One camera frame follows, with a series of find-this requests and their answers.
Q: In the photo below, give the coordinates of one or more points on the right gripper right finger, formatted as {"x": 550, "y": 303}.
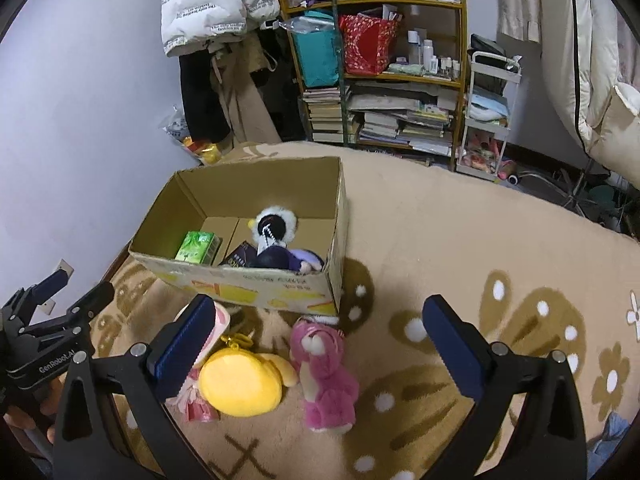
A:
{"x": 549, "y": 439}

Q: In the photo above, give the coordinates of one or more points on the upper wall socket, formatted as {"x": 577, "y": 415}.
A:
{"x": 66, "y": 267}

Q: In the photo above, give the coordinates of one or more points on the white rolling cart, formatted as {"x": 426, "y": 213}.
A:
{"x": 488, "y": 111}

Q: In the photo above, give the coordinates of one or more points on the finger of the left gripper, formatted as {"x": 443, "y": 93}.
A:
{"x": 42, "y": 292}
{"x": 89, "y": 306}

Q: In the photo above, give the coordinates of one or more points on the stack of books left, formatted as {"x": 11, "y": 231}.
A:
{"x": 323, "y": 108}

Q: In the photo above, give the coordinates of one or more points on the pile of books right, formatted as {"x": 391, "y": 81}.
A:
{"x": 404, "y": 115}

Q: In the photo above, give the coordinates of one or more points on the red gift bag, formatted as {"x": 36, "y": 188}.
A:
{"x": 367, "y": 41}

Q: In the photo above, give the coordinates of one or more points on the dark Face booklet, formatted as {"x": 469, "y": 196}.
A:
{"x": 241, "y": 256}

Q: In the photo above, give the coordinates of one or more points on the yellow round plush keychain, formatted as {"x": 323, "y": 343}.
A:
{"x": 239, "y": 382}

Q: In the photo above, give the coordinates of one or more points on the black white fluffy plush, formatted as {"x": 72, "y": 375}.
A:
{"x": 273, "y": 226}

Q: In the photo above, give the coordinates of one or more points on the open cardboard box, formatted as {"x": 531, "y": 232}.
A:
{"x": 222, "y": 199}

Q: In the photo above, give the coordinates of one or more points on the plastic bag of snacks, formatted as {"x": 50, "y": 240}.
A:
{"x": 204, "y": 151}

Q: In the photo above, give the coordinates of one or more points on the pink bear plush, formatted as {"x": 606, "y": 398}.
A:
{"x": 330, "y": 392}

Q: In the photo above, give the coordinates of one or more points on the wooden bookshelf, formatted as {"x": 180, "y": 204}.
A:
{"x": 430, "y": 48}

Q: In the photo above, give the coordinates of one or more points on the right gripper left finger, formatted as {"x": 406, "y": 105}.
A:
{"x": 89, "y": 440}

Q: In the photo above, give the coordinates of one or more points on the lower wall socket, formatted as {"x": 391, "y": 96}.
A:
{"x": 48, "y": 306}

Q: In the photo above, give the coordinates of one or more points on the beige trench coat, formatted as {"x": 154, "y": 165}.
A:
{"x": 242, "y": 104}

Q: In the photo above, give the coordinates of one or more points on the teal bag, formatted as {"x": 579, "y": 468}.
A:
{"x": 314, "y": 37}

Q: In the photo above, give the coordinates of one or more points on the black hanging garment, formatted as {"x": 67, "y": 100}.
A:
{"x": 204, "y": 115}

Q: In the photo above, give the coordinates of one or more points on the pink swirl roll plush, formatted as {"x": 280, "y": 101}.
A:
{"x": 221, "y": 325}

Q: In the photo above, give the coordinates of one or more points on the pink tissue pack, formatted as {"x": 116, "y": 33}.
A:
{"x": 190, "y": 403}

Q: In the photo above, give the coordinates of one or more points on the purple round plush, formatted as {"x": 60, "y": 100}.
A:
{"x": 294, "y": 260}

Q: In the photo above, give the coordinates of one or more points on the green tissue pack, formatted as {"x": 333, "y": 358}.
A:
{"x": 199, "y": 247}

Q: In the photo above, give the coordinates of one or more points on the wall socket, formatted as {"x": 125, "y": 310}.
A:
{"x": 48, "y": 306}
{"x": 66, "y": 267}

